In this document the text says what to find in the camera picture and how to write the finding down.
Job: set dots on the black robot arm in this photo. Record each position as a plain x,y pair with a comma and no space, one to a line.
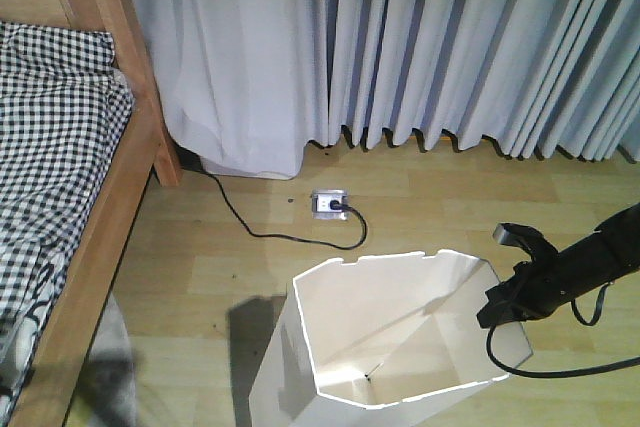
611,251

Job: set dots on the wooden bed frame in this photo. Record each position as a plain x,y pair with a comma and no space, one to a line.
145,148

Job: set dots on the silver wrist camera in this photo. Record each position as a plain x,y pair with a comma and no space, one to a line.
503,235

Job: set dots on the silver floor power outlet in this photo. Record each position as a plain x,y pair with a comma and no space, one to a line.
326,204

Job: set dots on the black white checkered bedding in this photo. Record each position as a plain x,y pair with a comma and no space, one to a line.
64,109

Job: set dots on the grey pleated curtain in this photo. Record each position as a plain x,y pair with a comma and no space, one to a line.
535,76

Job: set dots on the grey round rug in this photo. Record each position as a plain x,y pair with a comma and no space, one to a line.
105,393

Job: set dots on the white trash bin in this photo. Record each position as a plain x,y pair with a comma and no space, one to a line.
387,340

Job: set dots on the white sheer curtain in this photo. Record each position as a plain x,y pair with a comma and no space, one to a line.
243,83

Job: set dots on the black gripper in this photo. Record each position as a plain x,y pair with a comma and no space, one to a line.
538,286

